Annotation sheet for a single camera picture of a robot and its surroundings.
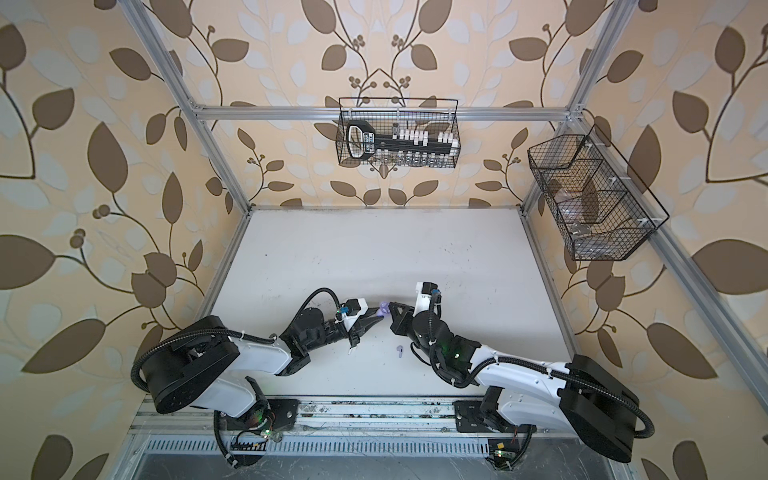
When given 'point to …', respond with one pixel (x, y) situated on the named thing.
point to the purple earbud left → (399, 348)
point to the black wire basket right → (602, 207)
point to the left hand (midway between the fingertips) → (382, 312)
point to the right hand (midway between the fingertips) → (389, 309)
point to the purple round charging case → (383, 309)
